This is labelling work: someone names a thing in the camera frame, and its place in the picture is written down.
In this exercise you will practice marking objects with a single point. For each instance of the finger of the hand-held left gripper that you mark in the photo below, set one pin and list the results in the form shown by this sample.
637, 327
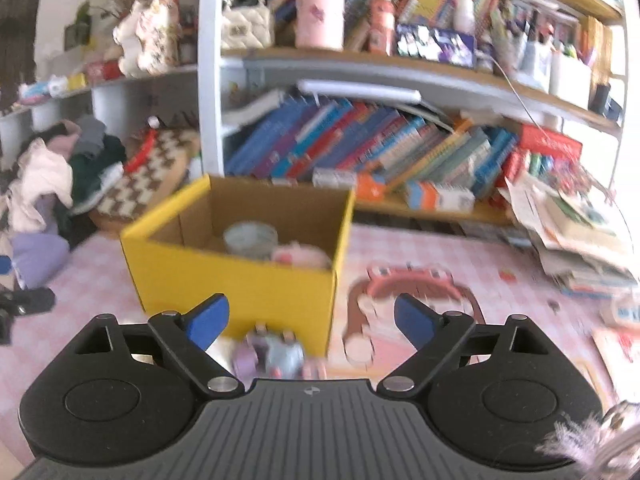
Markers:
25, 302

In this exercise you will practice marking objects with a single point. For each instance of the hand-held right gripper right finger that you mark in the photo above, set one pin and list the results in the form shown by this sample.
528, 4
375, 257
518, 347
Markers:
414, 321

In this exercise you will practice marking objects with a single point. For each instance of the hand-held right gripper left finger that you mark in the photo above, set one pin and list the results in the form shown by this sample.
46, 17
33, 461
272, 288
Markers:
209, 321

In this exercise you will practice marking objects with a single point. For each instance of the yellow cardboard box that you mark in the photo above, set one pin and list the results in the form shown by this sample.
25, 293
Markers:
235, 280

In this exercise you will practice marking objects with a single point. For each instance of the small purple blue toy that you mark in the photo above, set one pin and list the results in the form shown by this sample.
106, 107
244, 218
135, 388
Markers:
280, 355

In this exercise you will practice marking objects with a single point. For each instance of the pink checked desktop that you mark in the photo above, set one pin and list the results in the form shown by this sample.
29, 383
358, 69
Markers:
90, 285

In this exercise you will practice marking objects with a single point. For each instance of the grey tin can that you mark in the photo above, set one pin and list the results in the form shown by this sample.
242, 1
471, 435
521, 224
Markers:
250, 240

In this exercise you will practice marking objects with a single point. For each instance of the pink plush toy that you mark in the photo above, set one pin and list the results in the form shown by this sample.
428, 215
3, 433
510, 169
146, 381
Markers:
302, 256

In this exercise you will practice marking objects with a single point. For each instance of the orange white carton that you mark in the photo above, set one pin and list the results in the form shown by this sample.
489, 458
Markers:
437, 196

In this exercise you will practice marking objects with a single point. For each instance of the pile of clothes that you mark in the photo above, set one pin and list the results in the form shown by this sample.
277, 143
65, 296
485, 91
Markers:
55, 175

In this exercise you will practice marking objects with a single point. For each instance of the small grey white box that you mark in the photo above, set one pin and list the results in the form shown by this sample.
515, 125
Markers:
334, 177

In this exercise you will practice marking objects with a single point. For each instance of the row of colourful books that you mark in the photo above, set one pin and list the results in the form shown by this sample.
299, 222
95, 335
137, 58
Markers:
375, 145

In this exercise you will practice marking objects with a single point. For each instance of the stack of papers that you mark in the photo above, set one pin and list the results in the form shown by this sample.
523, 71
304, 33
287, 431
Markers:
575, 230

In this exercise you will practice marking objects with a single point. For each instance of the pink printed card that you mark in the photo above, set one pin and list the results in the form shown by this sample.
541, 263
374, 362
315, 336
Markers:
622, 355

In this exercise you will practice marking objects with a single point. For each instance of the fluffy lilac trinket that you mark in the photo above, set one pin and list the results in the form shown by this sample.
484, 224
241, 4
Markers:
590, 440

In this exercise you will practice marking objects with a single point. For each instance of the red box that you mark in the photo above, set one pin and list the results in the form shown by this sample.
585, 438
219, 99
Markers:
547, 152

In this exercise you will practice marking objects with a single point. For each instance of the white bookshelf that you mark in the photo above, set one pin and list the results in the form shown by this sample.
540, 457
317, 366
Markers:
210, 85

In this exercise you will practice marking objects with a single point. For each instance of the purple printed box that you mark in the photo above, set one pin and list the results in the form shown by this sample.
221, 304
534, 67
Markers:
435, 44

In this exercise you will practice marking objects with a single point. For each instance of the white storage container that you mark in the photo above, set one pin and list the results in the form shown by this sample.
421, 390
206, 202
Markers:
570, 80

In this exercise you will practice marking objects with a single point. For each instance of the floral plush toy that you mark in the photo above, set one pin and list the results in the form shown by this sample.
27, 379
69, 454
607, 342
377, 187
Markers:
147, 35

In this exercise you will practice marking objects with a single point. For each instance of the pink bottle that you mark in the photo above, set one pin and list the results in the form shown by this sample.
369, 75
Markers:
382, 22

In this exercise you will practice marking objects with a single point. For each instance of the white quilted handbag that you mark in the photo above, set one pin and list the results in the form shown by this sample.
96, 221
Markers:
247, 20

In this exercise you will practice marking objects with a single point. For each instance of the white bottle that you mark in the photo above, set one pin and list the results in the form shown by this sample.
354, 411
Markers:
465, 15

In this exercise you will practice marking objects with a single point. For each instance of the pink cylindrical tumbler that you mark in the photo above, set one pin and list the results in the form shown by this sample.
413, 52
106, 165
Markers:
320, 7

